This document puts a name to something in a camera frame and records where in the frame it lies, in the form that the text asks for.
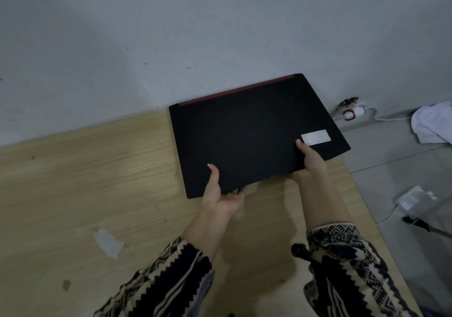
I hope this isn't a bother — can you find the black laptop with red hinge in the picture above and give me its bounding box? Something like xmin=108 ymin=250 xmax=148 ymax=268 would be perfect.
xmin=169 ymin=73 xmax=351 ymax=199

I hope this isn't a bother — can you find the white cloth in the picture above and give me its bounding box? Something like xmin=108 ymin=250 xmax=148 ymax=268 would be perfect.
xmin=411 ymin=101 xmax=452 ymax=146

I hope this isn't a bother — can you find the white charger cable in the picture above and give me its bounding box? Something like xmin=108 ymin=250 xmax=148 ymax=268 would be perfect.
xmin=364 ymin=106 xmax=414 ymax=122

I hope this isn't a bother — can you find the person's left hand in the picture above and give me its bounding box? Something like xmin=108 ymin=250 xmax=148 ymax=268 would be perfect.
xmin=202 ymin=164 xmax=245 ymax=219

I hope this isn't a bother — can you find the white charger plug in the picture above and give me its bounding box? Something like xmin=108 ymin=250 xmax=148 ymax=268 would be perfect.
xmin=344 ymin=106 xmax=368 ymax=120

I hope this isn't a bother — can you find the grey tape piece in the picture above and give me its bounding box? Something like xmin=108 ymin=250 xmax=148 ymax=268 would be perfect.
xmin=93 ymin=229 xmax=125 ymax=259

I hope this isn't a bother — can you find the person's left forearm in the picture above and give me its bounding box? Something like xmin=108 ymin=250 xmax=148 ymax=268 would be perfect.
xmin=93 ymin=205 xmax=241 ymax=317

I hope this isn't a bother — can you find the white power adapter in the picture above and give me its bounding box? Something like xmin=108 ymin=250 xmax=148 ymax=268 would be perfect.
xmin=396 ymin=185 xmax=438 ymax=219

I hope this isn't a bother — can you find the person's right forearm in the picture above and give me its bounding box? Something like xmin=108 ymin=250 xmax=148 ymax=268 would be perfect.
xmin=292 ymin=172 xmax=421 ymax=317

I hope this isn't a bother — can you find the person's right hand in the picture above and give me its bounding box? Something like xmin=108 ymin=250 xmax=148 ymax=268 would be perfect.
xmin=290 ymin=139 xmax=330 ymax=183

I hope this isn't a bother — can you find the black handled tool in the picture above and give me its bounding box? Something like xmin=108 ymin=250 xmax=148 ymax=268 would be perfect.
xmin=402 ymin=216 xmax=452 ymax=240

